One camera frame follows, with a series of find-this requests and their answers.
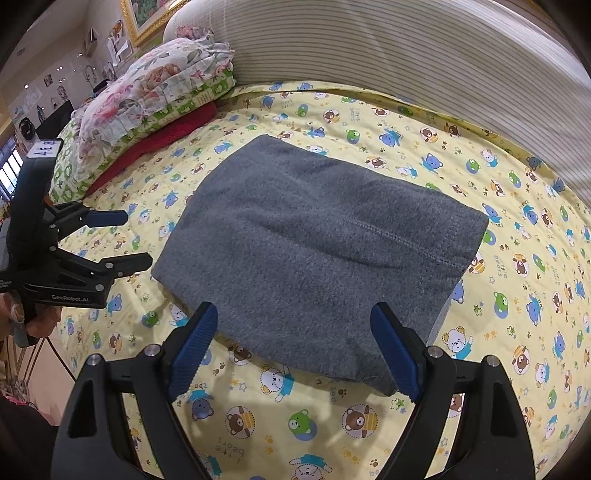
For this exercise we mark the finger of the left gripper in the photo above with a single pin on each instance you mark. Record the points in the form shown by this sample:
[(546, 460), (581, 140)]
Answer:
[(103, 271), (67, 218)]

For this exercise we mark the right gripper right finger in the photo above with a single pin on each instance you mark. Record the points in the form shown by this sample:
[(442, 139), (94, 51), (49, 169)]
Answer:
[(491, 441)]

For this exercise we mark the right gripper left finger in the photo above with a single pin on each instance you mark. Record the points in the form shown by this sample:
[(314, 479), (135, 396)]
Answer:
[(94, 440)]

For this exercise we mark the grey sweatpants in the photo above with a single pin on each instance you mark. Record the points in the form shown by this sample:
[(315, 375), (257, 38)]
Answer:
[(294, 249)]

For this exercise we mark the green frog pattern pillow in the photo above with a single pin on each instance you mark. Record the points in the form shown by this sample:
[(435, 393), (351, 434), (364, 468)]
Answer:
[(70, 181)]

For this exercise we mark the floral ruffled pillow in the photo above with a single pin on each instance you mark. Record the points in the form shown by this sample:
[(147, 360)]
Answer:
[(171, 80)]

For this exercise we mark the red blanket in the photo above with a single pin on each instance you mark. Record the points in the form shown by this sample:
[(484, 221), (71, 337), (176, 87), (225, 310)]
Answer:
[(161, 138)]

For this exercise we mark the yellow cartoon bear bedsheet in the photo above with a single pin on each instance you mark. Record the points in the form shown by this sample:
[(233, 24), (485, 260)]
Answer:
[(525, 297)]

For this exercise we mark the gold framed flower painting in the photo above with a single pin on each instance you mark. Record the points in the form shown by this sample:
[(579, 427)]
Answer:
[(143, 18)]

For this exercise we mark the striped white headboard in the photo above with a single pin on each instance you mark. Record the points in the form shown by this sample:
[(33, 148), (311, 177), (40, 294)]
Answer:
[(476, 60)]

